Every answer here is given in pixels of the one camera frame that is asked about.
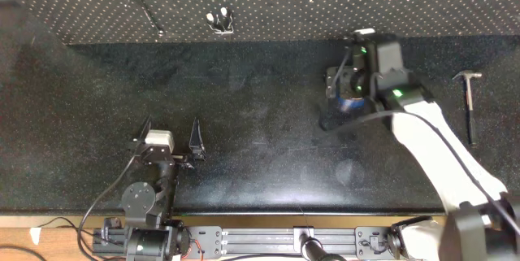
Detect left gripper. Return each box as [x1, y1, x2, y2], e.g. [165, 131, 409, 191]
[131, 115, 207, 169]

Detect roll of blue tape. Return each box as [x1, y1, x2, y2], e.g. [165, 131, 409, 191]
[336, 94, 366, 112]

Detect hammer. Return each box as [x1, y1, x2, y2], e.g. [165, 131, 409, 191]
[452, 69, 483, 147]

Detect black pegboard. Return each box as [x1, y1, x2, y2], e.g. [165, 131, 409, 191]
[0, 0, 520, 46]

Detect black pliers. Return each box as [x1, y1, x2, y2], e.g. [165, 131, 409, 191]
[205, 6, 235, 34]

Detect wrench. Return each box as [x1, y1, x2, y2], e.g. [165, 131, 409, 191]
[125, 0, 166, 37]

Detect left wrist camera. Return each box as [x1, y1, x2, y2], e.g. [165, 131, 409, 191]
[144, 129, 176, 153]

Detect mounting rail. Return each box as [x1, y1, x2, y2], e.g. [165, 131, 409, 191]
[92, 216, 407, 261]

